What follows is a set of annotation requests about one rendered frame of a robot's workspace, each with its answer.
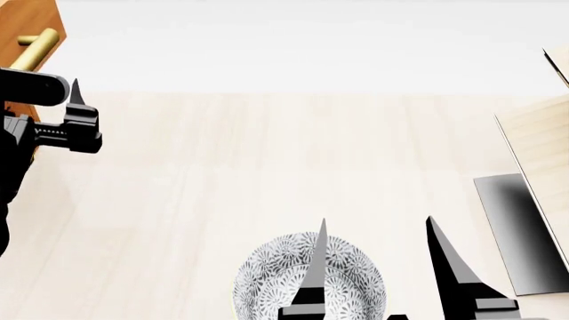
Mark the light wooden board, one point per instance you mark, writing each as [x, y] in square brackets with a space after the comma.
[540, 150]

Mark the light wood board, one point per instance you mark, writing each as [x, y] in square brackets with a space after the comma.
[559, 68]

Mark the brown wooden drawer front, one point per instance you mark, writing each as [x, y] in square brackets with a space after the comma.
[49, 13]

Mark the grey metal panel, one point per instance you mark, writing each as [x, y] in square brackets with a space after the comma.
[511, 233]

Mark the white grey floral patterned plate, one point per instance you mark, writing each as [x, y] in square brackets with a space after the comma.
[355, 283]

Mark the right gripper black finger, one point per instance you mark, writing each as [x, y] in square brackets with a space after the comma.
[453, 280]
[313, 283]

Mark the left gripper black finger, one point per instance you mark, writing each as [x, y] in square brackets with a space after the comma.
[18, 128]
[83, 130]

